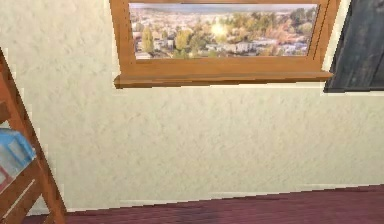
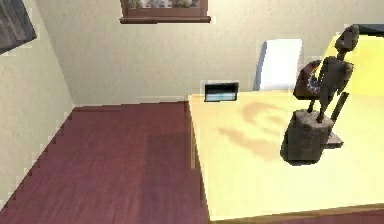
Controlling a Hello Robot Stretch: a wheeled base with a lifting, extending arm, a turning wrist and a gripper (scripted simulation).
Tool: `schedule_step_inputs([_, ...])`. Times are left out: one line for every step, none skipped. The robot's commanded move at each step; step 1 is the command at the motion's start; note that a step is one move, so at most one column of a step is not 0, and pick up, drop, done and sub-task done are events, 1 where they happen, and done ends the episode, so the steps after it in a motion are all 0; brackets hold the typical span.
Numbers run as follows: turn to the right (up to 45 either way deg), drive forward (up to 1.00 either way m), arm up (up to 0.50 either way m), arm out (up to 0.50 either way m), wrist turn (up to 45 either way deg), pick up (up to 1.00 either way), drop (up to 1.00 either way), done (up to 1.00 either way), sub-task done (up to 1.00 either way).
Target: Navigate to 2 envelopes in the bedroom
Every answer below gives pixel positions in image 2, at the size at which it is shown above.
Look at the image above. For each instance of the pale yellow wooden table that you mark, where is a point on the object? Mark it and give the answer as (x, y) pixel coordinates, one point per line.
(253, 173)

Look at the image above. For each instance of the dark brown figure statue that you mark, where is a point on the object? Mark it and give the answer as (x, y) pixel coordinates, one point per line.
(308, 133)

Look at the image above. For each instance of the yellow lamp shade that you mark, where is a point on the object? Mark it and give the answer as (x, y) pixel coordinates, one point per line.
(366, 66)

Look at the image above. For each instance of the brown framed window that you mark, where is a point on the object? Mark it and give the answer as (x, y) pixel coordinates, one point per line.
(165, 13)

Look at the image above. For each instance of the dark framed wall picture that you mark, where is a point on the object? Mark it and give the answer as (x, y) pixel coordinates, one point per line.
(11, 23)

